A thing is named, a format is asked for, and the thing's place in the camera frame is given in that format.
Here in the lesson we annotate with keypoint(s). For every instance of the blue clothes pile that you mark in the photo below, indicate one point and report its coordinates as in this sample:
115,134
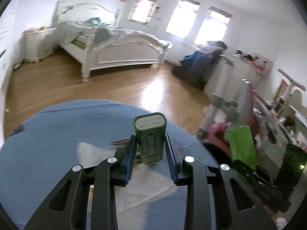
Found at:
197,68

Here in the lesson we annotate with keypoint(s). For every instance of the green plastic bag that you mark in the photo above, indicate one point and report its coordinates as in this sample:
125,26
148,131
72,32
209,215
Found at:
242,146

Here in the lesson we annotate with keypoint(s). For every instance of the white study desk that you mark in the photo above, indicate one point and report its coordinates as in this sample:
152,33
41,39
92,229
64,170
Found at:
276,131

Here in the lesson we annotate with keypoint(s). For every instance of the white desk lamp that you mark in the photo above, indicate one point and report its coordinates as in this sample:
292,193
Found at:
293,83

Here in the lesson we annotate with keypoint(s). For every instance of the pink grey desk chair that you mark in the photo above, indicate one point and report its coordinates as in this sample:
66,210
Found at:
238,112

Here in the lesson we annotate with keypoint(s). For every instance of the green gum box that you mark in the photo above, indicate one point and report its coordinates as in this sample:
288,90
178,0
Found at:
150,130

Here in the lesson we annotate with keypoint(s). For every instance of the black trash bin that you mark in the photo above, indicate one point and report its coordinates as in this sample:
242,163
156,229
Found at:
219,155

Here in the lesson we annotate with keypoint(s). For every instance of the cartoon picture board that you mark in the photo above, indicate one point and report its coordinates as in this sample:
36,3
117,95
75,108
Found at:
263,64

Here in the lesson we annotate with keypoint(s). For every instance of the white nightstand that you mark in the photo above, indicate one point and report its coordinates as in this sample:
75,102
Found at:
39,44

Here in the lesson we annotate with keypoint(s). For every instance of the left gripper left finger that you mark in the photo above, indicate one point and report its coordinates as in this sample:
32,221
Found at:
65,207

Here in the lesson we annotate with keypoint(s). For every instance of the white wooden bed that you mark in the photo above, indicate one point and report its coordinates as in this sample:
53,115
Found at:
86,32

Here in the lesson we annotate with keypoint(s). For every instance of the white low cabinet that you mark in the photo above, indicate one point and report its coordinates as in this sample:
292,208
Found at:
232,70

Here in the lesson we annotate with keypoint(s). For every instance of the blue round table cloth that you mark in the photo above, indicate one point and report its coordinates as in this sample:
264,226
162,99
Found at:
37,155

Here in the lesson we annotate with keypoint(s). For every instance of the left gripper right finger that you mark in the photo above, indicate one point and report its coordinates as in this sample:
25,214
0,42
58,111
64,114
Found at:
216,198

